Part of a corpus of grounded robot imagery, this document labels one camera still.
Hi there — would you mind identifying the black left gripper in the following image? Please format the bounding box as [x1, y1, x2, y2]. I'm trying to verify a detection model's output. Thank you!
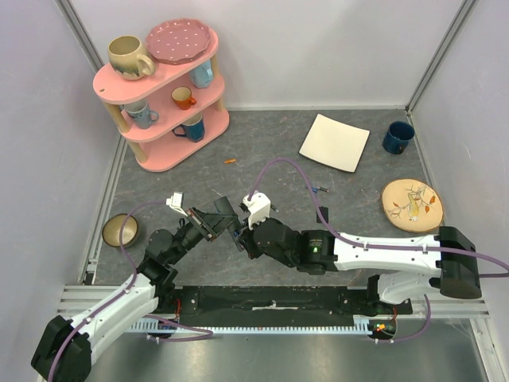
[168, 205, 238, 264]

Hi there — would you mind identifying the black remote control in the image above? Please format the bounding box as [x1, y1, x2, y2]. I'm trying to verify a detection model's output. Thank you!
[214, 196, 244, 251]

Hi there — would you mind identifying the black remote battery cover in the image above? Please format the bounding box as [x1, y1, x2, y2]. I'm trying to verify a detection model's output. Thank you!
[316, 206, 329, 223]

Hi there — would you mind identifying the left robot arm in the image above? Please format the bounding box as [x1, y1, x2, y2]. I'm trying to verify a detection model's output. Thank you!
[31, 197, 242, 381]

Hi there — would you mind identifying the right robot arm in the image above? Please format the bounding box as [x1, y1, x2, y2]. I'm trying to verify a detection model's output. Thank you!
[233, 218, 482, 314]

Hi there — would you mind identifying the dark teal mug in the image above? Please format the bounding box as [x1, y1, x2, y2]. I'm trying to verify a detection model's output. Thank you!
[172, 113, 205, 142]

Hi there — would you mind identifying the brown ceramic bowl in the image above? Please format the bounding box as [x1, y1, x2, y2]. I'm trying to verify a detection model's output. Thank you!
[102, 213, 139, 248]

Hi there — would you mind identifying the pink three-tier shelf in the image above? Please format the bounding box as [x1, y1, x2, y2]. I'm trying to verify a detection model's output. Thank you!
[93, 30, 230, 172]

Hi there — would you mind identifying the white square plate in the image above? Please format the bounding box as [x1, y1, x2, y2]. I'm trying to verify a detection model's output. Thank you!
[299, 114, 370, 173]

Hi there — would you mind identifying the grey blue mug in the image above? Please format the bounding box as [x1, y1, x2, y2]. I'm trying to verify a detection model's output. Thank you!
[124, 99, 159, 130]

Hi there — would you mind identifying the orange mug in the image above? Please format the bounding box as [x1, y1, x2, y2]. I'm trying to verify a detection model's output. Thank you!
[171, 86, 196, 111]

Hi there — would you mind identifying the light blue mug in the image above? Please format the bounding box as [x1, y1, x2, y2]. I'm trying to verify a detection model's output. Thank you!
[189, 60, 214, 88]

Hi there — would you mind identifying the round wooden bird plate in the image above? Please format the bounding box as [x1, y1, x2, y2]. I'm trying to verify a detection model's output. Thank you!
[381, 178, 444, 232]

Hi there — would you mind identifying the navy blue mug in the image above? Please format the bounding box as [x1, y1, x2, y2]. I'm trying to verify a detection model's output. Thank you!
[383, 121, 414, 154]

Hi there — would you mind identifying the pink dotted plate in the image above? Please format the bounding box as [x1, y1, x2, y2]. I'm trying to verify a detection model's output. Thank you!
[146, 18, 212, 65]

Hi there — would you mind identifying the beige ceramic mug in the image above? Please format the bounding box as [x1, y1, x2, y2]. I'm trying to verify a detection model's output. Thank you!
[107, 35, 156, 80]

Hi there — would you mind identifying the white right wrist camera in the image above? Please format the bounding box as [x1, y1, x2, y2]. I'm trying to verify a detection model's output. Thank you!
[239, 190, 271, 230]

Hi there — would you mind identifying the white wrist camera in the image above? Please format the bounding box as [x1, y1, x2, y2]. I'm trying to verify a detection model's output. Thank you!
[239, 190, 271, 230]
[165, 192, 185, 214]

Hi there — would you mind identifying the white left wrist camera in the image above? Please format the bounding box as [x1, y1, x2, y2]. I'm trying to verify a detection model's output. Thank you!
[165, 192, 185, 214]

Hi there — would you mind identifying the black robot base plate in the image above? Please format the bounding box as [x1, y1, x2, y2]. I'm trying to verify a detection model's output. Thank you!
[155, 286, 413, 327]

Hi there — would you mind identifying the slotted cable duct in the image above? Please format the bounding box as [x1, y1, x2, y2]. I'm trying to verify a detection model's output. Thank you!
[126, 318, 395, 337]

